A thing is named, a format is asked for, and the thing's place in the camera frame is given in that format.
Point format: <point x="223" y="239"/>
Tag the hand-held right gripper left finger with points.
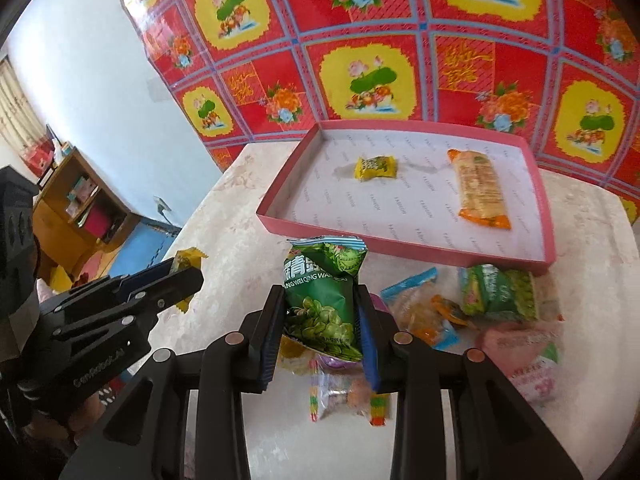
<point x="267" y="345"/>

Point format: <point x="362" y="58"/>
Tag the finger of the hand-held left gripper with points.
<point x="145" y="274"/>
<point x="180" y="282"/>

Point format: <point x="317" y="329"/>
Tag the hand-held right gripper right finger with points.
<point x="367" y="345"/>

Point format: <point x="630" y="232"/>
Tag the pale yellow candy packet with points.
<point x="295" y="360"/>

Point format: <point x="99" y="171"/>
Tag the purple snack packet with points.
<point x="378" y="304"/>

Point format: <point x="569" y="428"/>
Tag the clear packet of colourful candy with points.
<point x="340" y="395"/>

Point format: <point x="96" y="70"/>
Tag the clear packet with blue edge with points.
<point x="415" y="310"/>

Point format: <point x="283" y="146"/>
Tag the large green pea packet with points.
<point x="320" y="300"/>

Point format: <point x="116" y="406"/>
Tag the green pea packet clear edges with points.
<point x="495" y="292"/>

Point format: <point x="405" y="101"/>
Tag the pink shallow cardboard box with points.
<point x="400" y="210"/>

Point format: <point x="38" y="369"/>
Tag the pink drink pouch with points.
<point x="520" y="360"/>

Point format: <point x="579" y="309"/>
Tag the person's left hand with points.
<point x="86" y="415"/>

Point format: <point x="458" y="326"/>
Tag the wooden shelf unit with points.
<point x="55" y="210"/>

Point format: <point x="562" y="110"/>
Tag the red box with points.
<point x="37" y="156"/>

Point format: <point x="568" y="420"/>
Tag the beige curtain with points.
<point x="17" y="105"/>

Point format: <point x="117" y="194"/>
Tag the small yellow green candy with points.
<point x="375" y="167"/>

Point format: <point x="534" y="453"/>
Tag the orange rice cracker packet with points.
<point x="480" y="190"/>

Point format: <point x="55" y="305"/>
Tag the red floral printed cloth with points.
<point x="400" y="10"/>

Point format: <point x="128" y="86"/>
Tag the white wall socket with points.
<point x="161" y="206"/>

